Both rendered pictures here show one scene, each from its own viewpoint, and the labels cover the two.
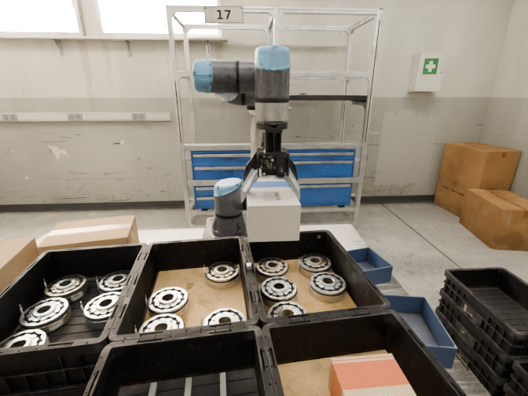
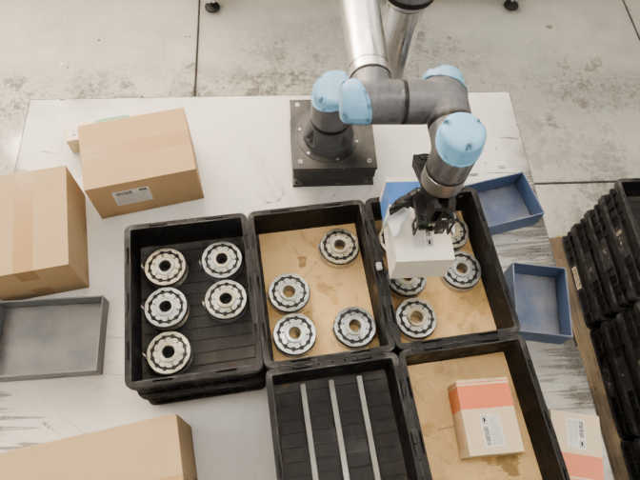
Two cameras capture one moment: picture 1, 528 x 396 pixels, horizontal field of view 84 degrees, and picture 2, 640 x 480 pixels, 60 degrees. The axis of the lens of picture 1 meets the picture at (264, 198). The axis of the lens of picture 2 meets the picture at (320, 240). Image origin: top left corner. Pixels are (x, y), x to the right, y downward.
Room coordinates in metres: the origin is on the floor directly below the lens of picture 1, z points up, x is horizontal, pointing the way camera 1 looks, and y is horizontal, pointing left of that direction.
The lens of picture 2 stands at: (0.15, 0.24, 2.15)
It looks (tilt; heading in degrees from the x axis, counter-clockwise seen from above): 64 degrees down; 355
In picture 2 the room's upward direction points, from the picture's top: 6 degrees clockwise
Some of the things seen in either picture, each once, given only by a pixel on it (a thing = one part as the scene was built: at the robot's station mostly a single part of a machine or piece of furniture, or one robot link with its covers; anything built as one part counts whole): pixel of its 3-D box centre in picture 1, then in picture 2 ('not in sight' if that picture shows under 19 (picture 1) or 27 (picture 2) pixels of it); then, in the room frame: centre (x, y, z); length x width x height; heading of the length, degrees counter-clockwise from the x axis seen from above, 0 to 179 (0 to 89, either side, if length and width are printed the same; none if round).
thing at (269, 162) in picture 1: (272, 149); (433, 202); (0.68, -0.02, 1.25); 0.09 x 0.08 x 0.12; 4
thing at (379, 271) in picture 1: (357, 267); (499, 205); (0.98, -0.37, 0.74); 0.20 x 0.15 x 0.07; 107
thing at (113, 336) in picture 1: (192, 278); (317, 279); (0.65, 0.19, 0.92); 0.40 x 0.30 x 0.02; 9
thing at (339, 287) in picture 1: (328, 283); (461, 269); (0.71, -0.19, 0.86); 0.10 x 0.10 x 0.01
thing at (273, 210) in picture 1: (269, 207); (414, 227); (0.70, -0.02, 1.10); 0.20 x 0.12 x 0.09; 4
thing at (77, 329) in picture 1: (74, 306); (194, 303); (0.60, 0.48, 0.87); 0.40 x 0.30 x 0.11; 9
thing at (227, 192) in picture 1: (229, 196); (335, 100); (1.16, 0.14, 0.97); 0.13 x 0.12 x 0.14; 93
